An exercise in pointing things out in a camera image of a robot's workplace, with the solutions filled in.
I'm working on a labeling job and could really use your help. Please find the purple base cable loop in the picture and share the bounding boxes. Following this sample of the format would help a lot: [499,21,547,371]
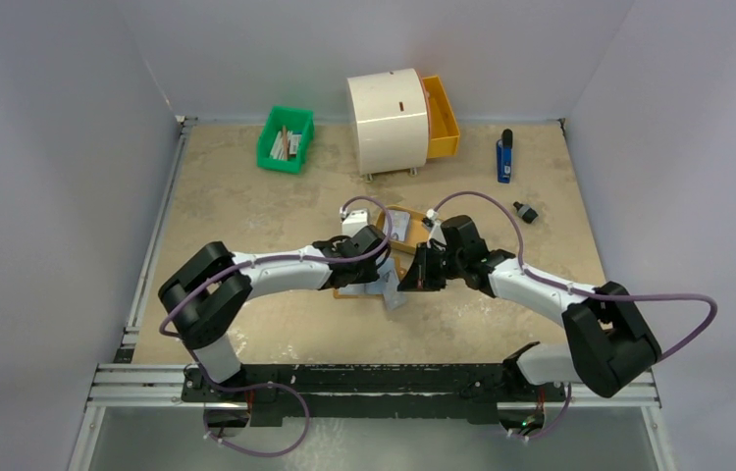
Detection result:
[201,381,315,459]

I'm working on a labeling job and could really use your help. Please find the cream round drawer cabinet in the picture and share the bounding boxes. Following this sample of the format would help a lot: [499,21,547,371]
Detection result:
[346,68,430,180]

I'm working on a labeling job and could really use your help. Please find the silver credit cards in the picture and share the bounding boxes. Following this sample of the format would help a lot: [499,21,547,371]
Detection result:
[389,210,411,241]

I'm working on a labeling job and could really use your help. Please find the orange open drawer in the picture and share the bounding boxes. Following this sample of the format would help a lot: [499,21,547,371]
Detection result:
[422,76,460,160]

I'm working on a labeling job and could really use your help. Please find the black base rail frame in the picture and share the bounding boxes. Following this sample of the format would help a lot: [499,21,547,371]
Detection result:
[88,363,659,433]

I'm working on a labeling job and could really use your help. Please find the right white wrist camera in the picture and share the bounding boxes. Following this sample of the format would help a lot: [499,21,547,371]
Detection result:
[422,208,441,230]

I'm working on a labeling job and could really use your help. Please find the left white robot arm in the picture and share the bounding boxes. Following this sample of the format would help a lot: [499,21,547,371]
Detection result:
[158,225,388,401]

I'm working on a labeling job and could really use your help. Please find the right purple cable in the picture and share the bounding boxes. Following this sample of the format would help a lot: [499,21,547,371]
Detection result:
[431,189,719,365]

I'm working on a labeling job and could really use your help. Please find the orange card holder wallet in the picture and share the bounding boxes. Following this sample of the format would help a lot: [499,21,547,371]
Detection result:
[333,256,405,300]

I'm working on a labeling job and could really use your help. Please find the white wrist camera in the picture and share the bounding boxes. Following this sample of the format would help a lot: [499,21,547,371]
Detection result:
[341,209,370,236]
[422,208,441,230]

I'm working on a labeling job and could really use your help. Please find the small black knob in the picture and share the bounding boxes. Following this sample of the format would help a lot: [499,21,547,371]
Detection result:
[512,201,538,224]

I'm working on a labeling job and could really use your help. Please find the green plastic bin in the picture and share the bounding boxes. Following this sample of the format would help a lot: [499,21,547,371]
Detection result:
[256,106,315,175]

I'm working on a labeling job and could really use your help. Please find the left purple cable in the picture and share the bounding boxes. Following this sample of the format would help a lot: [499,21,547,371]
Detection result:
[159,195,395,340]

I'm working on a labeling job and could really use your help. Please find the blue black marker pen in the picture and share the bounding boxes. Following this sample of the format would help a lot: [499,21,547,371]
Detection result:
[496,129,513,183]

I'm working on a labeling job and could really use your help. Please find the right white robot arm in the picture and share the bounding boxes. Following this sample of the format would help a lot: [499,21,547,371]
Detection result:
[397,215,662,399]

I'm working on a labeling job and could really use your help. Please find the orange oval tray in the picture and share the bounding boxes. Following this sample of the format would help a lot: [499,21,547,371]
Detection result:
[387,205,431,255]

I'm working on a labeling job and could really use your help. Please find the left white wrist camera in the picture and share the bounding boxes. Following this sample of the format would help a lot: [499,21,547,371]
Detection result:
[341,209,370,236]

